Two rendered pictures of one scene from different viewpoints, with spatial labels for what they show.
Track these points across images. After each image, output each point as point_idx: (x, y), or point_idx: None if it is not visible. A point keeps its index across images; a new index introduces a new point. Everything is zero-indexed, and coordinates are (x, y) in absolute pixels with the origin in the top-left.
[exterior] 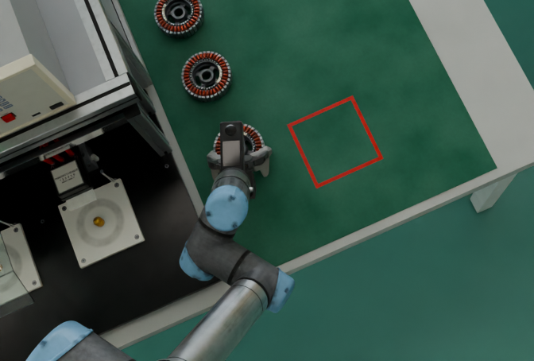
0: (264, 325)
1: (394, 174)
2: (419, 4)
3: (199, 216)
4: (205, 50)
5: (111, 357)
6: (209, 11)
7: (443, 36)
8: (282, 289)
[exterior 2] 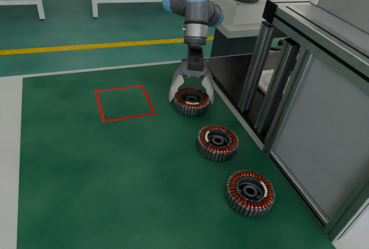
0: None
1: (90, 83)
2: (11, 176)
3: (213, 7)
4: (220, 167)
5: None
6: (219, 198)
7: (6, 149)
8: None
